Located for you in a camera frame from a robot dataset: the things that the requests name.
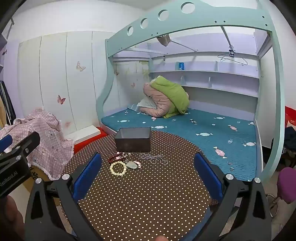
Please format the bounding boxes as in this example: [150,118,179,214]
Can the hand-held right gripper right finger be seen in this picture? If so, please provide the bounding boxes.
[193,152,272,241]

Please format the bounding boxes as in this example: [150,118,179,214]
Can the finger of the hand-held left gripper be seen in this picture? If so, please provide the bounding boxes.
[0,134,13,154]
[11,131,41,161]

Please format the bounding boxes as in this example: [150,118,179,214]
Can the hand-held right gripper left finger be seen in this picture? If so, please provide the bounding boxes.
[24,152,103,241]

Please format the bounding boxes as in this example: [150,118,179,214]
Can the candy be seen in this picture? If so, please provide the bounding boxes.
[110,161,128,177]

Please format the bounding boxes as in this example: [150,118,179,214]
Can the red bead bracelet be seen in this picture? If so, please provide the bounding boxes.
[109,152,130,164]

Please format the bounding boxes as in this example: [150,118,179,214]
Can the dark metal jewelry box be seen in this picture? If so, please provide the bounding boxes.
[114,127,151,153]

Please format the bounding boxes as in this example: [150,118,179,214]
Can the silver chain necklace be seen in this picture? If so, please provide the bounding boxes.
[139,152,169,165]

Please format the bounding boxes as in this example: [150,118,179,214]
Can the person's left hand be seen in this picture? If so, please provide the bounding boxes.
[0,195,25,241]

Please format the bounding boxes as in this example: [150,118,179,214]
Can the pink checkered cloth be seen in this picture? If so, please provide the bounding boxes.
[0,108,75,181]

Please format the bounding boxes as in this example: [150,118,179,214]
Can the red storage box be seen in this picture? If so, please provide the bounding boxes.
[74,126,111,154]

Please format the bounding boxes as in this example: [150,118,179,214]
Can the hanging dark clothes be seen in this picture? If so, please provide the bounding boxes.
[0,80,16,128]

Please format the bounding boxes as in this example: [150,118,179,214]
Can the teal candy-print bed sheet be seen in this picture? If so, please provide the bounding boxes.
[101,108,258,182]

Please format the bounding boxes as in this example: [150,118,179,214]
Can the white storage box lid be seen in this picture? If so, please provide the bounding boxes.
[67,125,101,145]

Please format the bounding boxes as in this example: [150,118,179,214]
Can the white wardrobe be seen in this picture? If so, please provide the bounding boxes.
[17,30,116,141]

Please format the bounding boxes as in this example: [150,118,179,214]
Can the purple stool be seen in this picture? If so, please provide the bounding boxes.
[265,167,296,218]

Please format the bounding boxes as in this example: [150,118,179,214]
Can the striped blue pillow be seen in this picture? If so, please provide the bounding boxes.
[127,103,142,114]

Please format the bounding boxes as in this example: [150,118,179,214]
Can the pink quilt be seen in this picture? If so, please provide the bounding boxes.
[139,80,178,117]

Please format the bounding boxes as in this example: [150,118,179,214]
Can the green quilt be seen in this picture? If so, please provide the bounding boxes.
[150,76,190,118]

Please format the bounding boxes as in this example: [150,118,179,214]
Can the dark clothing pile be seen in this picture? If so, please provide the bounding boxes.
[283,126,296,153]

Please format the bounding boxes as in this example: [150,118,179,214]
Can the white pillow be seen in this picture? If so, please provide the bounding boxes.
[136,96,158,109]

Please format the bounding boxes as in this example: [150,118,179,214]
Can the red bag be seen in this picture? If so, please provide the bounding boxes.
[284,105,296,128]

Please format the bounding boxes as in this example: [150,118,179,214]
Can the hanging grey cloth bag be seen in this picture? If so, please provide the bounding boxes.
[157,34,171,47]

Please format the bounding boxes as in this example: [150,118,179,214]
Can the lilac wall shelf unit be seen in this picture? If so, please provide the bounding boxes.
[149,32,271,98]

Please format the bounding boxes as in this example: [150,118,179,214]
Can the wire clothes hanger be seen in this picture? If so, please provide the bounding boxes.
[217,52,248,66]

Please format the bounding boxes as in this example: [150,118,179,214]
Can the teal bunk bed frame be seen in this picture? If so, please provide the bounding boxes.
[96,0,286,183]

